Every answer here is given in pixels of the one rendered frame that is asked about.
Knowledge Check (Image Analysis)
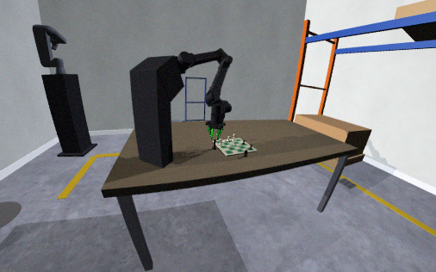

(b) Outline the green and white chessboard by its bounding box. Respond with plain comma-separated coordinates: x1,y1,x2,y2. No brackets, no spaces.
215,138,257,156

